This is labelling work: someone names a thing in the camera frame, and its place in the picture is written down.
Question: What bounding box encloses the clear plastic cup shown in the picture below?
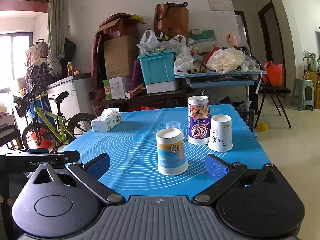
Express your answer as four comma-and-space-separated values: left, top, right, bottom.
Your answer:
165, 121, 181, 129

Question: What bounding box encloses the beach print paper cup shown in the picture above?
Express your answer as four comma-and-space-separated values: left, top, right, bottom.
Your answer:
156, 128, 189, 176

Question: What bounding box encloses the large brown cardboard box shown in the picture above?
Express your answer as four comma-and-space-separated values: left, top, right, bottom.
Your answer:
104, 36, 139, 79

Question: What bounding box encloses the blue adjustable desk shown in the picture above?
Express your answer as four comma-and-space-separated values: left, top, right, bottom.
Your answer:
175, 70, 266, 111

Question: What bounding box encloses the green bicycle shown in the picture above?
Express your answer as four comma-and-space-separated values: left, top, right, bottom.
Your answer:
14, 86, 95, 152

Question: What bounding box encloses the white paper cup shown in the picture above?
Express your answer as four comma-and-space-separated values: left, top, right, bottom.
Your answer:
208, 114, 233, 152

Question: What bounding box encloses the green plastic stool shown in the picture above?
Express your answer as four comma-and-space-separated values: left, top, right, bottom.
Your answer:
292, 78, 315, 111

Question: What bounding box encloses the black folding chair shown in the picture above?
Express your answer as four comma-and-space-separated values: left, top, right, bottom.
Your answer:
252, 56, 292, 128

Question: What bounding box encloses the white foam box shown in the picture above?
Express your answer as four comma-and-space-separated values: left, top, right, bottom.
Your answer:
146, 81, 177, 94

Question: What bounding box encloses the white green cardboard box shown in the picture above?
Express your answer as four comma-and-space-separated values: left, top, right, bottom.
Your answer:
103, 76, 132, 100

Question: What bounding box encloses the orange plastic bag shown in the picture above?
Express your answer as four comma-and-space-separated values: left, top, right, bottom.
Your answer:
263, 61, 283, 87

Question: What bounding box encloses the blue silicone baking mat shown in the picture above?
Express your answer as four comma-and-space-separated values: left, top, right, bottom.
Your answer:
60, 103, 272, 201

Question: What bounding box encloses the white plastic bag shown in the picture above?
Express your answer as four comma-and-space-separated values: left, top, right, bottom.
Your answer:
137, 30, 191, 56

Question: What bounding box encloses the teal plastic storage bin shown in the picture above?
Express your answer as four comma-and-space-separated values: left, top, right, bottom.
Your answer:
138, 50, 176, 85

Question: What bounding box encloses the clear bag of items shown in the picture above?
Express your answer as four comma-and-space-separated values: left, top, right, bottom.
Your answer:
206, 48, 245, 74

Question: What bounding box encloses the white chest freezer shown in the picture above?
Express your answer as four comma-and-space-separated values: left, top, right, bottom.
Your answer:
46, 73, 94, 120

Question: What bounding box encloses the purple milk tea cup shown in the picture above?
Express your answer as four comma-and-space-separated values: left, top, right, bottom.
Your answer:
188, 95, 211, 145

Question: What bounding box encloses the person's left hand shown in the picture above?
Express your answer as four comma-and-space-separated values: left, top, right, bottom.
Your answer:
0, 195, 16, 207

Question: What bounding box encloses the white tissue pack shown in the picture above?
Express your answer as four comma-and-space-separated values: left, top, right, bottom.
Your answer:
91, 108, 121, 132

